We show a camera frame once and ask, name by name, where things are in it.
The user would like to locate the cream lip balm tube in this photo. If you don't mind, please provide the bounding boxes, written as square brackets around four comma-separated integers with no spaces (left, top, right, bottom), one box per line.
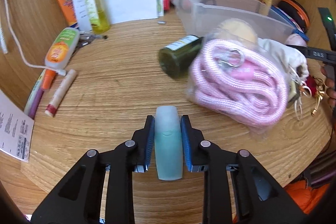
[45,69,77,117]

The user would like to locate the white charging cable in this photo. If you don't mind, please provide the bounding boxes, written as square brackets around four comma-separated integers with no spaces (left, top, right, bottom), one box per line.
[2,0,67,77]

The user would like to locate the pink rope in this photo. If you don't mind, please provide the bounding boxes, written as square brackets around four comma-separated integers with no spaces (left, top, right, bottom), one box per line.
[186,34,289,135]

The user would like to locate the red packet with gold ribbon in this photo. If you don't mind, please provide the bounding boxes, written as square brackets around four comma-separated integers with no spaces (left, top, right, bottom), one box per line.
[288,74,328,121]

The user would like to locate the clear plastic storage bin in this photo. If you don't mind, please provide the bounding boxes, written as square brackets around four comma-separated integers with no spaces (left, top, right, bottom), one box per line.
[173,0,294,43]

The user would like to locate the pink round ball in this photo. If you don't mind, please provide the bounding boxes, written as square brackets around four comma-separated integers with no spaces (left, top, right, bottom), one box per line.
[285,34,307,47]

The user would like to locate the blue patchwork pouch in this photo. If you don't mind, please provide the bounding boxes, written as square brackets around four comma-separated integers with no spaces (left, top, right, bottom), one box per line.
[270,5,309,42]

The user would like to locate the orange green sanitizer bottle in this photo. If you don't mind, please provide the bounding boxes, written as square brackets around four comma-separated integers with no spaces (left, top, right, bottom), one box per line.
[45,27,80,69]

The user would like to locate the orange booklet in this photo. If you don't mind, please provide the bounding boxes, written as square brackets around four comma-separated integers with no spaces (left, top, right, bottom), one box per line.
[56,0,77,28]

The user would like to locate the metal nail clipper keys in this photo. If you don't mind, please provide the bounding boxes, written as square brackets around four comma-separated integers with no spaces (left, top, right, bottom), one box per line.
[76,31,108,50]

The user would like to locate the dark green glass bottle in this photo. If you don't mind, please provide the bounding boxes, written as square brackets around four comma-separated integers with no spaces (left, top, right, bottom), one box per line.
[158,35,203,79]

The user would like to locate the orange jacket sleeve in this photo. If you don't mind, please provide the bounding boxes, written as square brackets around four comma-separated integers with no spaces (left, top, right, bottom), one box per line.
[284,180,330,214]

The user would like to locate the right hand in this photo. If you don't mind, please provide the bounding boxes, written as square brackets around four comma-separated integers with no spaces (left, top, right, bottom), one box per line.
[321,67,336,109]

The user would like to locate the black orange round pouch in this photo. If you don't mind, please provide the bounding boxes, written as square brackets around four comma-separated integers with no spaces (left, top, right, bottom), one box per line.
[277,0,310,33]

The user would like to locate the white drawstring cloth bag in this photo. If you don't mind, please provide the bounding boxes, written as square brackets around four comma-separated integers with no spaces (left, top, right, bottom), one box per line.
[257,38,309,81]

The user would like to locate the teal frosted small bottle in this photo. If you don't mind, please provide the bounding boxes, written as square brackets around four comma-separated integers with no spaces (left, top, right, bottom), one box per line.
[154,106,183,181]

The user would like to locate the printed receipt paper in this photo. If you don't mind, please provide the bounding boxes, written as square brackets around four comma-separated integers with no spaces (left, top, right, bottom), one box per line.
[0,91,34,162]

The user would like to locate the yellow sponge puff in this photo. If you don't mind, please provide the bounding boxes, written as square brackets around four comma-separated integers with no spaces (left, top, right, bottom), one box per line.
[216,18,258,43]

